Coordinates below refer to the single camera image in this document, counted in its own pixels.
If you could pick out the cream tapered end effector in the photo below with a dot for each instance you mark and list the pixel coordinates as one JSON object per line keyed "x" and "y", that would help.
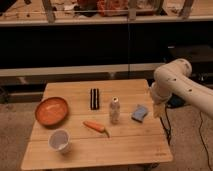
{"x": 158, "y": 110}

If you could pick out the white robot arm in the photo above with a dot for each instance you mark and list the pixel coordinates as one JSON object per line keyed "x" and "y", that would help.
{"x": 174, "y": 78}

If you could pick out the clear plastic bottle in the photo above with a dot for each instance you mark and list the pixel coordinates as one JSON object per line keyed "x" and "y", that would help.
{"x": 114, "y": 110}

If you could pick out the blue sponge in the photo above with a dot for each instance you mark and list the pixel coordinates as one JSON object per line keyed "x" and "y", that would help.
{"x": 139, "y": 113}

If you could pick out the long wooden shelf bench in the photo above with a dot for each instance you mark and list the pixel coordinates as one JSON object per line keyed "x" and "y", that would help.
{"x": 21, "y": 72}

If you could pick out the orange carrot toy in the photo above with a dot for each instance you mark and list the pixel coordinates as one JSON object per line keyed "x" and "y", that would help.
{"x": 97, "y": 127}

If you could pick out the wooden table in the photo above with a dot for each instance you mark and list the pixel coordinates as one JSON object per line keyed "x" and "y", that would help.
{"x": 130, "y": 142}

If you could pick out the white paper cup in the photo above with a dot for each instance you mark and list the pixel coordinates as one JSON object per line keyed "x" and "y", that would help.
{"x": 59, "y": 141}

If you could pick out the orange bowl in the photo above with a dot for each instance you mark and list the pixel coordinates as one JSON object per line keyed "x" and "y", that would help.
{"x": 51, "y": 111}

